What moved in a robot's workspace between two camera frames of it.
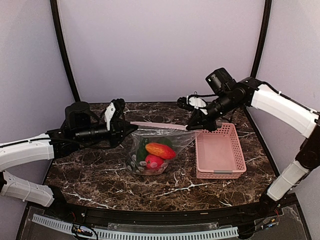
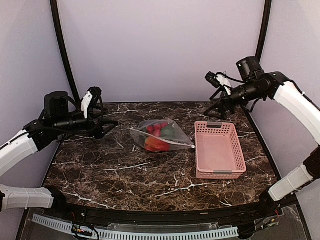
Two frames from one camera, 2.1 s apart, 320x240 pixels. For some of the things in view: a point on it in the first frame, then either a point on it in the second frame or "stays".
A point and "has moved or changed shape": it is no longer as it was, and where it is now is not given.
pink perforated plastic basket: (218, 154) stays
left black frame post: (54, 12) stays
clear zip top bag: (154, 146) has moved or changed shape
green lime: (165, 140) to (168, 132)
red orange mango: (161, 150) to (155, 144)
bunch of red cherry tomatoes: (161, 170) to (156, 129)
